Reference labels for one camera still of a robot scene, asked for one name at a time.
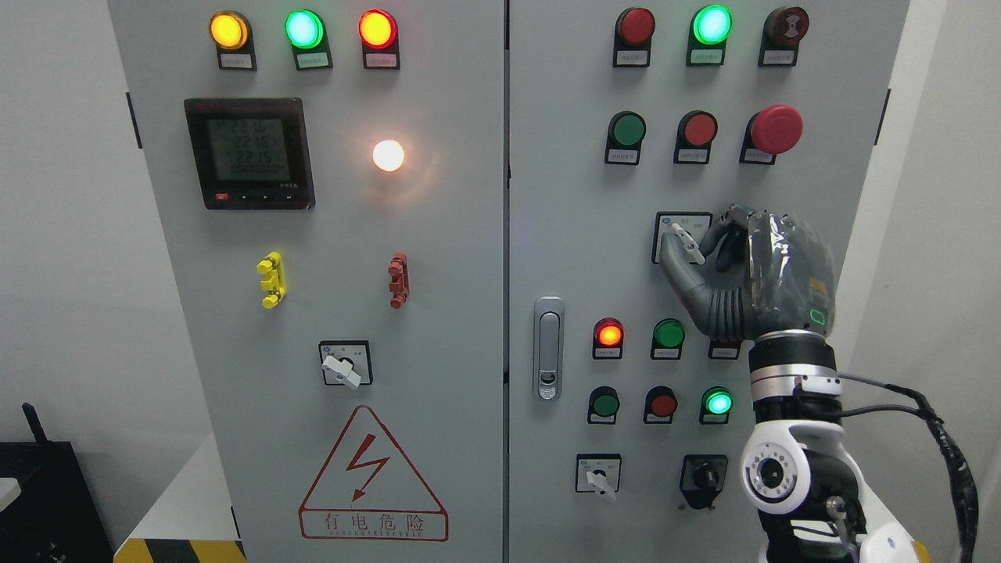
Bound gray rotary selector switch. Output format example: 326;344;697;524
651;211;714;266

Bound red terminal connector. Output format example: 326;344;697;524
387;252;411;310

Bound gray electrical control cabinet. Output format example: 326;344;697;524
108;1;910;562

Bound red lit lamp lower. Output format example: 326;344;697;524
591;317;623;360

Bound green push button lower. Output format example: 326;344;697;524
587;385;621;425

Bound green push button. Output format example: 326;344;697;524
587;385;621;425
604;111;647;165

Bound white glowing indicator lamp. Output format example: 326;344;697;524
371;139;405;174

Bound green lamp lower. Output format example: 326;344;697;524
650;318;686;360

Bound green push button upper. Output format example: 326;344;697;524
604;111;647;165

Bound red push button lower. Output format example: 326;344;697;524
641;385;678;425

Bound red push button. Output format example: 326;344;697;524
641;385;678;425
673;110;719;165

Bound yellow terminal connector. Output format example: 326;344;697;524
255;252;287;310

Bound red electric hazard warning sticker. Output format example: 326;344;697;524
298;405;448;542

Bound bright green lit button lower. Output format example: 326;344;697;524
698;387;733;425

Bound red push button upper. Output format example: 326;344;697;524
673;110;719;165

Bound red lit indicator lamp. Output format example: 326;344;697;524
357;9;400;70

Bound black digital power meter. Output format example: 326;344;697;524
185;97;315;210

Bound dark red lamp top right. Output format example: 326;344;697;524
612;6;655;68

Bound red emergency stop mushroom button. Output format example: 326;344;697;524
739;104;804;165

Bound green indicator lamp top left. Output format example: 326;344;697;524
285;9;333;70

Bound bright green lamp top right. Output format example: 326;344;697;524
686;4;733;67

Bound yellow indicator lamp top left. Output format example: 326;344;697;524
210;10;257;71

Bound dark red buzzer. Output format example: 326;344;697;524
758;6;810;67

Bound black box with antenna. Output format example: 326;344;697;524
1;403;113;562

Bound silver door lock handle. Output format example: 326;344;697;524
533;296;565;400

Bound left door white rotary switch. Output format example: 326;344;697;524
318;341;373;389

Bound bottom white rotary switch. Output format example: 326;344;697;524
575;454;622;502

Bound black rotary knob switch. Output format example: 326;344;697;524
679;454;729;510

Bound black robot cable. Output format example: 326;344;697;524
829;373;981;563

